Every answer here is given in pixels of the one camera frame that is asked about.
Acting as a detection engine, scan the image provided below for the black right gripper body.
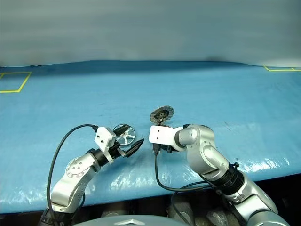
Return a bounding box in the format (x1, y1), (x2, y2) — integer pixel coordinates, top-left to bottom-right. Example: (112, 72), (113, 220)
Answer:
(162, 144), (176, 154)

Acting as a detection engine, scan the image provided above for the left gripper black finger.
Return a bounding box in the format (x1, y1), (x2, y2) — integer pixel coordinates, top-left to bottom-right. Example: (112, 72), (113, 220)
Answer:
(113, 126), (130, 142)
(123, 138), (145, 158)

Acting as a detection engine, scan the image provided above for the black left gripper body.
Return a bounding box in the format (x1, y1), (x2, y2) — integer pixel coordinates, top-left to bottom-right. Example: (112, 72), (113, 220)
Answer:
(108, 140), (127, 163)

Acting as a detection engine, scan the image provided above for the silver spoked rotor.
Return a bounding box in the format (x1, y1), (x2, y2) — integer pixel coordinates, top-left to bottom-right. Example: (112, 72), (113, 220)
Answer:
(112, 124), (136, 145)

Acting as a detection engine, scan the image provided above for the blue plastic table cover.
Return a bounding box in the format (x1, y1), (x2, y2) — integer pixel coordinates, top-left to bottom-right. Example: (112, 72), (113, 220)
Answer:
(0, 60), (301, 214)

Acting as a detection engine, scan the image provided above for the dark rounded shape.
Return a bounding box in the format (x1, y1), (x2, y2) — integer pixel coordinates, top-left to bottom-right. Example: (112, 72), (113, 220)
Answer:
(167, 195), (196, 226)
(206, 209), (230, 226)

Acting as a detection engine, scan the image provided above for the grey robot torso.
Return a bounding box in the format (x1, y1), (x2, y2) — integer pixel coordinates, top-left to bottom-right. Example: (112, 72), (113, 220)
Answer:
(81, 213), (166, 226)

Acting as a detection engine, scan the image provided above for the yellow tape square outline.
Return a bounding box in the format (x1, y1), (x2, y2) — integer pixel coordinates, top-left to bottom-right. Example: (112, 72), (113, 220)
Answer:
(0, 72), (32, 94)

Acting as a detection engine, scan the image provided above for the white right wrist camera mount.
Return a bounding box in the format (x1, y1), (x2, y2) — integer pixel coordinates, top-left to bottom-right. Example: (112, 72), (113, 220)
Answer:
(148, 125), (179, 145)

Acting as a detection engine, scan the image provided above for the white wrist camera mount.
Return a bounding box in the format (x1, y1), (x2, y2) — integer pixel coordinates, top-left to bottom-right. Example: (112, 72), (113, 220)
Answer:
(94, 126), (118, 163)
(148, 125), (179, 145)

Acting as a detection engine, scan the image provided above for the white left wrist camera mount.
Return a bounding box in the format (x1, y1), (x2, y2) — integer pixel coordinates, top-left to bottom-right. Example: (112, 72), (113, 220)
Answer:
(94, 126), (118, 163)

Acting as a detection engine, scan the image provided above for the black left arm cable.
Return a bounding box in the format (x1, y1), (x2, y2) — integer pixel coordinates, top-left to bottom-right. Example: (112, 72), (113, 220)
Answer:
(46, 124), (99, 212)

